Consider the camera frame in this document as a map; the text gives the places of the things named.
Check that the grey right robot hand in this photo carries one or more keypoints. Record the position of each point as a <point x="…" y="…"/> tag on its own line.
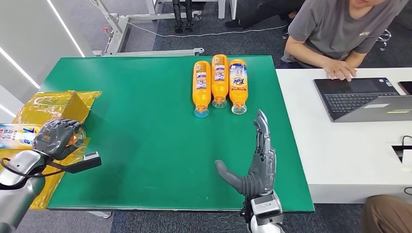
<point x="259" y="173"/>

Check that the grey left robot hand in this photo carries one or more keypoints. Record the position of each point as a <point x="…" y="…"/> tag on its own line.
<point x="53" y="138"/>

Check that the orange detergent bottle clear cap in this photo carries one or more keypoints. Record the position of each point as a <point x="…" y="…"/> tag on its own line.
<point x="219" y="87"/>
<point x="16" y="136"/>

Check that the person's left forearm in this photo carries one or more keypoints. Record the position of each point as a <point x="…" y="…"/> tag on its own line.
<point x="355" y="58"/>

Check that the person's right forearm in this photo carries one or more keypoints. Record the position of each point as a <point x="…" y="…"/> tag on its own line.
<point x="305" y="53"/>

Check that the orange bottle Tide label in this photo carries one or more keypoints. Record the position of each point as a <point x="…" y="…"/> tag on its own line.
<point x="238" y="96"/>

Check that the orange detergent bottle blue cap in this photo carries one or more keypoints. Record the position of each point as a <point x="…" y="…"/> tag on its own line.
<point x="201" y="93"/>

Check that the yellow film-wrapped cardboard box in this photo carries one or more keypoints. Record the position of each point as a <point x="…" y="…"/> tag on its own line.
<point x="64" y="106"/>

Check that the white desk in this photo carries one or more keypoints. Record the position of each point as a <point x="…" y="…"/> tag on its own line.
<point x="347" y="154"/>

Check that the green table mat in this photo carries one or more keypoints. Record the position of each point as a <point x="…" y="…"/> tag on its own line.
<point x="151" y="112"/>

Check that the dark grey laptop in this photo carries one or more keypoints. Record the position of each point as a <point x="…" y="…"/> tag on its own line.
<point x="354" y="100"/>

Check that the red clamp knob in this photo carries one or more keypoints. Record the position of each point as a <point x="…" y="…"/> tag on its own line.
<point x="105" y="29"/>

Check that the person's right hand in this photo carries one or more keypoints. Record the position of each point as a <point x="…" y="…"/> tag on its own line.
<point x="339" y="69"/>

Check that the person's knee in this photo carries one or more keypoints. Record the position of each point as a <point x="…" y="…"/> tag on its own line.
<point x="386" y="215"/>

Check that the person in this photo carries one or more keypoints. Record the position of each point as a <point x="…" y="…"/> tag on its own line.
<point x="331" y="25"/>

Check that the black robot legs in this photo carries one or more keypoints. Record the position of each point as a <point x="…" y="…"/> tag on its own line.
<point x="178" y="16"/>

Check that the chrome chair base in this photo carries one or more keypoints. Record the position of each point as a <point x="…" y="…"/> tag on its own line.
<point x="384" y="37"/>

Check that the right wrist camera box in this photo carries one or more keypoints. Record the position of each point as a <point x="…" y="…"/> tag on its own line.
<point x="265" y="205"/>

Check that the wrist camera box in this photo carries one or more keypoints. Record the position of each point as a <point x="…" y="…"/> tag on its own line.
<point x="265" y="205"/>
<point x="85" y="162"/>

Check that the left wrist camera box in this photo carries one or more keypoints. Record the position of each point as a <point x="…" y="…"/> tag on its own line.
<point x="85" y="162"/>

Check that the grey metal gantry frame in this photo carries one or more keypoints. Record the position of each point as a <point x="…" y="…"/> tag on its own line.
<point x="117" y="29"/>

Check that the white table frame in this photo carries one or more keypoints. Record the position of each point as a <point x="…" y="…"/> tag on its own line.
<point x="222" y="8"/>

